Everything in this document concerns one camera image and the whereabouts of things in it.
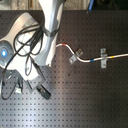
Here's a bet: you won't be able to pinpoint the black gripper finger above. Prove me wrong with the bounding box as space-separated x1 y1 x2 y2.
37 86 51 99

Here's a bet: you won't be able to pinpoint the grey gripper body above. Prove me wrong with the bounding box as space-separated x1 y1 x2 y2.
14 75 48 94

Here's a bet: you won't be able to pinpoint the white cable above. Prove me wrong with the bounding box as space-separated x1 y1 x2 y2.
54 43 128 64

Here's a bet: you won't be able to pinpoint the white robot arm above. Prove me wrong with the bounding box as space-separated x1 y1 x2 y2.
0 0 66 100

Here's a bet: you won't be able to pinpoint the black perforated breadboard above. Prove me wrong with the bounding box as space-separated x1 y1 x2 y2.
0 10 128 128

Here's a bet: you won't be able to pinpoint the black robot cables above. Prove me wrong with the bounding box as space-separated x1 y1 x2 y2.
0 25 60 100

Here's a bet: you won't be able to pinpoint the metal cable clamp bracket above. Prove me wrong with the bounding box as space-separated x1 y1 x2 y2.
100 48 107 69

